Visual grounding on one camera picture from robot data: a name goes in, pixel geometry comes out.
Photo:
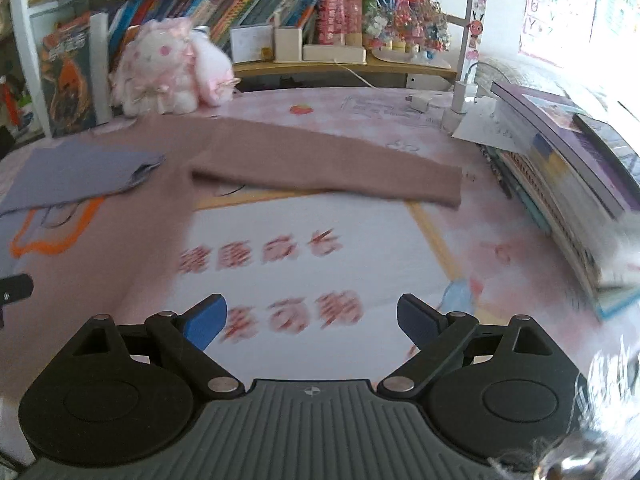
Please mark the white flat box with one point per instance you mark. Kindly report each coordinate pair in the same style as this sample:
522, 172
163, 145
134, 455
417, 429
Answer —
334, 53

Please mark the pink white plush bunny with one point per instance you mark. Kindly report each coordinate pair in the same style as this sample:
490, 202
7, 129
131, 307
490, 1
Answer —
171, 67

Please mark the white shelf unit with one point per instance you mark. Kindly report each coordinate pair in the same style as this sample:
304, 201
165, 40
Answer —
32, 20

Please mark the stack of books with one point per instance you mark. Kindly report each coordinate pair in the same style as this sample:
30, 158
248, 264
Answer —
582, 176

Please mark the white usb adapter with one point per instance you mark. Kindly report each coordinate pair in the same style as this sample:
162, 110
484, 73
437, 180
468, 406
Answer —
419, 102

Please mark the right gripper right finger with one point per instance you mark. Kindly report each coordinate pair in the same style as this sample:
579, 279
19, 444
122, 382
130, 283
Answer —
441, 340

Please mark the Harry Potter book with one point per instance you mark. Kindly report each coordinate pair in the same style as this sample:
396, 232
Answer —
74, 72

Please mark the white calendar card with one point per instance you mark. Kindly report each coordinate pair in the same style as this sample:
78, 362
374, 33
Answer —
252, 43

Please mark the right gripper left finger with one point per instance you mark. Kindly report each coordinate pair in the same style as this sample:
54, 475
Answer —
179, 341

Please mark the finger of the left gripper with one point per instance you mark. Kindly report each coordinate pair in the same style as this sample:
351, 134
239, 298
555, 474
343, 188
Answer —
14, 288

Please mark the purple and pink sweater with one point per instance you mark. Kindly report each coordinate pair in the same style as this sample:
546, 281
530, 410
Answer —
98, 221

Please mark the colourful bottle row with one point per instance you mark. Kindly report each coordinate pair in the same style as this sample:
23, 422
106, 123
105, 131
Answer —
410, 26

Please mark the row of shelf books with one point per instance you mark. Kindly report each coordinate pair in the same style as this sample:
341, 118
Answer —
218, 16

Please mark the white charger plug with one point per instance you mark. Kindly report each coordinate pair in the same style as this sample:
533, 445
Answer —
466, 92

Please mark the pink checkered desk mat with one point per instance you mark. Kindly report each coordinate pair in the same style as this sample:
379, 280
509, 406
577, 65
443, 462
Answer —
312, 280

